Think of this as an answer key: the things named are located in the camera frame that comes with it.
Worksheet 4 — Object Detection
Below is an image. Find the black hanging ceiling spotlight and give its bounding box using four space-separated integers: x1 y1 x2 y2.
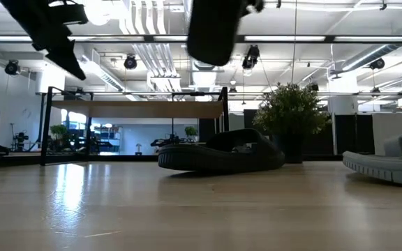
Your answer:
241 44 261 70
4 59 21 76
368 57 386 71
123 54 138 70

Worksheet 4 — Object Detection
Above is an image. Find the thin hanging cable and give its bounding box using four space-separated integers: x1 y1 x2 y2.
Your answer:
290 0 299 85

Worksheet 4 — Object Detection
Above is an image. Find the black slide sandal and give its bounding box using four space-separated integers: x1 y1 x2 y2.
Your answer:
157 128 286 173
186 0 246 67

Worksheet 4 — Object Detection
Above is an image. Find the small background potted plant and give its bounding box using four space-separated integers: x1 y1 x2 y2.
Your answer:
49 124 68 141
184 125 199 139

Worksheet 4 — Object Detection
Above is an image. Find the black tripod device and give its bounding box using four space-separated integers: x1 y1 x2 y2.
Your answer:
12 130 30 153

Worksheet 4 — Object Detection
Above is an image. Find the grey slide sandal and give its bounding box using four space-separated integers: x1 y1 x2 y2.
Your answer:
342 129 402 188

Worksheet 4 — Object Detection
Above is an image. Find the wooden shelf with black frame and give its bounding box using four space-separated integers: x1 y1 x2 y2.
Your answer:
40 86 230 167

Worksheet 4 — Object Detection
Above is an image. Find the white room partition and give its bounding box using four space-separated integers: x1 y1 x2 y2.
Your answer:
373 112 402 156

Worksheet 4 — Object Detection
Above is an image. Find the green potted plant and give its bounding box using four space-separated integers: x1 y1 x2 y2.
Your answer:
252 82 332 165

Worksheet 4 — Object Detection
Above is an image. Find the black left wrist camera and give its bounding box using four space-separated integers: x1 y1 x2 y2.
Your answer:
48 0 89 26

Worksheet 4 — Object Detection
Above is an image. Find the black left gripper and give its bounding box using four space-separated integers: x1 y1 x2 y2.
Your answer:
0 0 87 82

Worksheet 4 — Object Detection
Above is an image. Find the black room partition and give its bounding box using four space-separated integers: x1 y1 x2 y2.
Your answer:
334 114 375 155

